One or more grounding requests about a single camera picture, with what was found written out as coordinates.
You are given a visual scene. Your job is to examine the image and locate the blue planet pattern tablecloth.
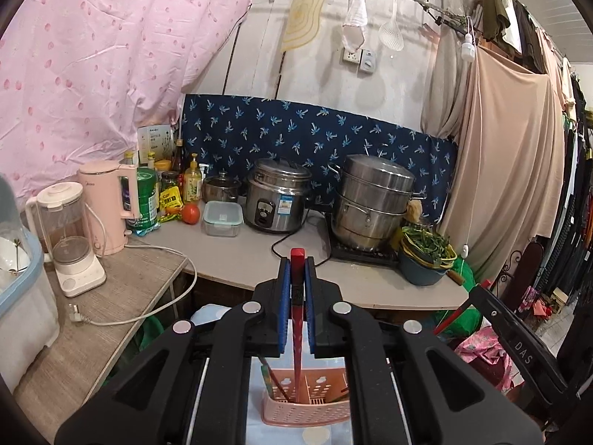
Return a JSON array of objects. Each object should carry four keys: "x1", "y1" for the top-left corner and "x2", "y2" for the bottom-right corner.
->
[{"x1": 191, "y1": 303, "x2": 353, "y2": 445}]

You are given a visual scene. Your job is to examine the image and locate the white blender jug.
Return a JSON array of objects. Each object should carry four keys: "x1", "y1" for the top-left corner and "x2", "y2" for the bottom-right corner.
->
[{"x1": 25, "y1": 182, "x2": 106, "y2": 297}]

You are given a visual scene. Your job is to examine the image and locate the red tomato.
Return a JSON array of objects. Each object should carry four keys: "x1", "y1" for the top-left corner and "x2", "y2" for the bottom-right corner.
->
[{"x1": 180, "y1": 203, "x2": 200, "y2": 225}]

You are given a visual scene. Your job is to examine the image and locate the black induction cooker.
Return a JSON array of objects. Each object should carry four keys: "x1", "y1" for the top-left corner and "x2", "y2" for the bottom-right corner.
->
[{"x1": 326, "y1": 219, "x2": 399, "y2": 268}]

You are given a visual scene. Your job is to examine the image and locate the green tin can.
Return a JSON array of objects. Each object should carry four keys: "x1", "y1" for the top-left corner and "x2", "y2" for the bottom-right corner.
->
[{"x1": 127, "y1": 167, "x2": 158, "y2": 236}]

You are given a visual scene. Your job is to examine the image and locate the pink perforated utensil basket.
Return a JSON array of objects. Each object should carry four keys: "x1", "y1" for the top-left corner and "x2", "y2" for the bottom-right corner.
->
[{"x1": 261, "y1": 367, "x2": 350, "y2": 428}]

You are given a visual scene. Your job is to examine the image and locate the small steel lidded pot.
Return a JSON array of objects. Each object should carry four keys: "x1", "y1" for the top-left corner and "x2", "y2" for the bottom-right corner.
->
[{"x1": 202, "y1": 171, "x2": 240, "y2": 203}]

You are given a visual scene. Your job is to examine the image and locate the green chopstick gold band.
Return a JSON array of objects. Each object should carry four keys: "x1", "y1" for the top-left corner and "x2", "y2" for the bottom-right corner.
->
[{"x1": 260, "y1": 364, "x2": 274, "y2": 399}]

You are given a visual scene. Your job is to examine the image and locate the pink electric kettle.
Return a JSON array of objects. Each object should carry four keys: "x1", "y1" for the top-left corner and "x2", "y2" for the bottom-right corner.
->
[{"x1": 77, "y1": 161, "x2": 142, "y2": 256}]

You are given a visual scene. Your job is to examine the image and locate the yellow snack packet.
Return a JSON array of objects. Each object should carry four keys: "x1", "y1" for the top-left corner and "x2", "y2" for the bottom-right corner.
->
[{"x1": 159, "y1": 186, "x2": 184, "y2": 215}]

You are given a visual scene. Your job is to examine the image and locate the clear food container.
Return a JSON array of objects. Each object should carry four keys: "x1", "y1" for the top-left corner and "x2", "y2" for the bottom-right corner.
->
[{"x1": 202, "y1": 201, "x2": 243, "y2": 237}]

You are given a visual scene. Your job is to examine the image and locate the navy floral cloth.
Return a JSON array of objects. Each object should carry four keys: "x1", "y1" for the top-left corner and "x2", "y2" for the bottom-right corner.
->
[{"x1": 181, "y1": 95, "x2": 457, "y2": 223}]

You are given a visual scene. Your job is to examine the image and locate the blue basin with greens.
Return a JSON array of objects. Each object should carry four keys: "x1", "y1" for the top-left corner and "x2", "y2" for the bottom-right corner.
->
[{"x1": 398, "y1": 224, "x2": 457, "y2": 287}]

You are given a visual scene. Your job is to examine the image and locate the white power cable plug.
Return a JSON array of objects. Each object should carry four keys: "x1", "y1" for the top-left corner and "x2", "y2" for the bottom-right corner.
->
[{"x1": 67, "y1": 244, "x2": 198, "y2": 327}]

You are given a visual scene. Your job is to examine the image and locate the dark red chopstick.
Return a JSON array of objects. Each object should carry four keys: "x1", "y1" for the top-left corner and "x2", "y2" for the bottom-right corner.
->
[{"x1": 258, "y1": 356, "x2": 291, "y2": 402}]

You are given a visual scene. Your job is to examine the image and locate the white dish drainer box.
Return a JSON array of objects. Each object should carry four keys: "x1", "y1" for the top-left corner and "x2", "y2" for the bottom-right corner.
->
[{"x1": 0, "y1": 180, "x2": 59, "y2": 391}]

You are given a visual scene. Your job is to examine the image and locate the large steel steamer pot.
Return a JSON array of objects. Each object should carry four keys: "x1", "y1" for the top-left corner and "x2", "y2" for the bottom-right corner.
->
[{"x1": 328, "y1": 154, "x2": 426, "y2": 251}]

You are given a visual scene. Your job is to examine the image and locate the pink dotted curtain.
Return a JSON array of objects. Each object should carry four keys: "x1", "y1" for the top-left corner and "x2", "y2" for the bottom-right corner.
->
[{"x1": 1, "y1": 0, "x2": 251, "y2": 204}]

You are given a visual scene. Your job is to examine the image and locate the white carton box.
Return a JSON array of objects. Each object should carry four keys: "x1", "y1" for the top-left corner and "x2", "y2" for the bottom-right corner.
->
[{"x1": 137, "y1": 123, "x2": 175, "y2": 165}]

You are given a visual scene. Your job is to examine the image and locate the beige hanging curtain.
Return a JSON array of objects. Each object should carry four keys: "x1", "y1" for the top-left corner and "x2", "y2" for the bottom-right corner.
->
[{"x1": 421, "y1": 28, "x2": 565, "y2": 279}]

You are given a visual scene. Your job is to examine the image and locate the steel rice cooker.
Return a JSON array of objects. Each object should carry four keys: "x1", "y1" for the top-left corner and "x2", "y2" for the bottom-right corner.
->
[{"x1": 243, "y1": 158, "x2": 312, "y2": 234}]

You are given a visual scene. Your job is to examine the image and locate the yellow oil bottle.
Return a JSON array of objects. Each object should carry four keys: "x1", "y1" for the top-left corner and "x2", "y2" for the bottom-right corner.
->
[{"x1": 183, "y1": 153, "x2": 202, "y2": 203}]

